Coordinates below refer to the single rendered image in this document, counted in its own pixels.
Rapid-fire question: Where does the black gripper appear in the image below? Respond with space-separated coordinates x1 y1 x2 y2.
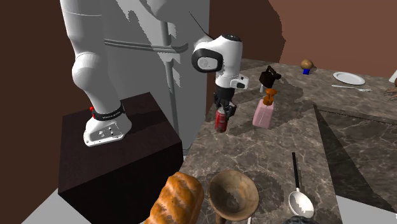
213 86 237 124

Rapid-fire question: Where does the red can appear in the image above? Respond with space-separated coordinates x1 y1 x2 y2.
214 108 229 134

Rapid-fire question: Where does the pink soap dispenser orange pump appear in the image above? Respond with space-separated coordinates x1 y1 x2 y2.
252 88 276 130

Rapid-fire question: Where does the dark brown angular object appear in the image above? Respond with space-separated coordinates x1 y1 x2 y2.
258 65 282 93

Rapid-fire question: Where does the grey refrigerator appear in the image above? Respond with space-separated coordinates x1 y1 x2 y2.
101 0 216 153

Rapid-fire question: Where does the wooden bowl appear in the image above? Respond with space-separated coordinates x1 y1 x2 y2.
207 169 260 224

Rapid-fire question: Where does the brown ball on blue base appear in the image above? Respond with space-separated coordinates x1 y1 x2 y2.
300 59 314 76

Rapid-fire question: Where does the brown bread loaf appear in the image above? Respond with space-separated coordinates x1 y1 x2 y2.
143 171 205 224

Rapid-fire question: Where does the dark robot stand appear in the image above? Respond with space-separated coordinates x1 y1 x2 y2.
58 92 185 224

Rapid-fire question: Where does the silver fork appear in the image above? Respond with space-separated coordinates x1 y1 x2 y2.
330 84 373 92

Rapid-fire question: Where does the white plate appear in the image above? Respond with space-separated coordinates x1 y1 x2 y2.
333 71 366 86

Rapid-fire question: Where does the silver ladle black handle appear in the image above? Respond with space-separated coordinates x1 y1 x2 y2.
288 151 316 219

